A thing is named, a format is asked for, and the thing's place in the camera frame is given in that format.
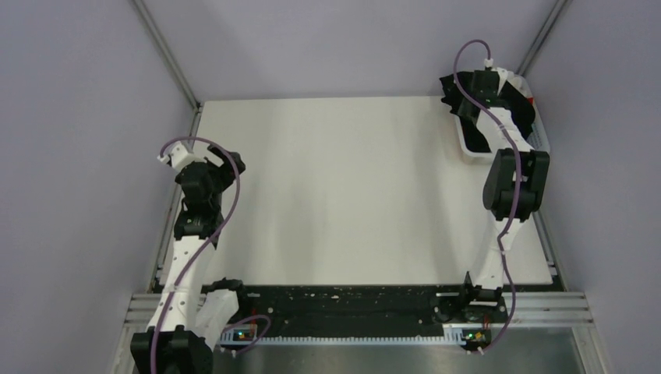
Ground left aluminium corner post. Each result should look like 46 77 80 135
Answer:
128 0 201 110

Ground right aluminium corner post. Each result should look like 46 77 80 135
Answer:
516 0 573 76

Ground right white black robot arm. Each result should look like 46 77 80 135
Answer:
457 57 550 321

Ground black t shirt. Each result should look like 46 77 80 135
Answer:
440 74 536 153

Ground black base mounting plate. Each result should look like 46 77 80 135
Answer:
202 280 507 338

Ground aluminium front frame rail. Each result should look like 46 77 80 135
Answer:
123 291 595 329

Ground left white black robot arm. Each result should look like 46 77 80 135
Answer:
130 138 250 373

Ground white plastic laundry basket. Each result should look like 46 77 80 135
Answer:
440 72 550 164

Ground aluminium corner post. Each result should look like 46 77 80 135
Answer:
516 0 573 76
128 0 201 110

